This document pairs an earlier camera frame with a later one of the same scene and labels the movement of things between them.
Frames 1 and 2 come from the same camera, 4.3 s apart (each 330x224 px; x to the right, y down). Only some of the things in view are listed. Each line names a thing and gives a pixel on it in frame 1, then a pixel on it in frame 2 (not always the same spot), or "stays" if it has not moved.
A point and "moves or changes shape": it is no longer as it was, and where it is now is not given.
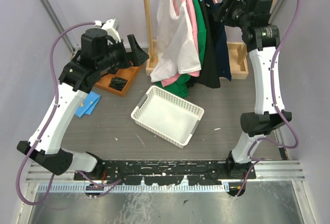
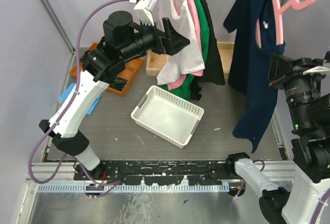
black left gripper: x=141 y=56 -> x=168 y=43
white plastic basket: x=168 y=116 stays
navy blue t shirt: x=222 y=42 moves or changes shape
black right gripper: x=229 y=1 -> x=279 y=66
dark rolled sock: x=118 y=83 stays
